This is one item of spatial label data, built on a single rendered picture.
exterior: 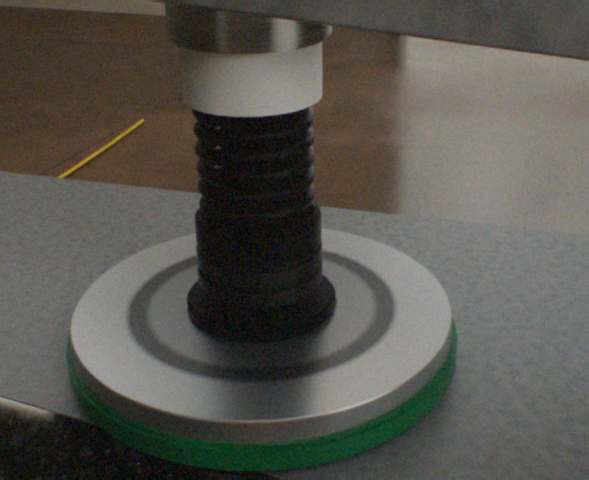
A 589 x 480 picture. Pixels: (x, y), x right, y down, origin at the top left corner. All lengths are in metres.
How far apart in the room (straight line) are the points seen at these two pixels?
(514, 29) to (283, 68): 0.10
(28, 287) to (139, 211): 0.13
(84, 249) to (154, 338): 0.19
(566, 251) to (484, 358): 0.16
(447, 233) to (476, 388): 0.19
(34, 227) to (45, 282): 0.10
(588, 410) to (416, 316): 0.10
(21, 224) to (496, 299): 0.37
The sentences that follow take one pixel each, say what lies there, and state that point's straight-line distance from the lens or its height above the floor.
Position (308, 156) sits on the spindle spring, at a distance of 0.43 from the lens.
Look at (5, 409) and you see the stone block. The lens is 0.48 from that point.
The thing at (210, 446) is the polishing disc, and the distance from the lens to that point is 0.40.
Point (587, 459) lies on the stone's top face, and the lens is 0.43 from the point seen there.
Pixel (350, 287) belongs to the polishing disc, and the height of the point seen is 0.90.
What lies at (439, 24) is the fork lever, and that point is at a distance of 0.36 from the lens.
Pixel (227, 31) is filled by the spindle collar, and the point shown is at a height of 1.06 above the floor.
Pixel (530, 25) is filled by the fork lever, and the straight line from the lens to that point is 0.37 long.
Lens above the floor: 1.14
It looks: 26 degrees down
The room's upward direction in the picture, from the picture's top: 1 degrees counter-clockwise
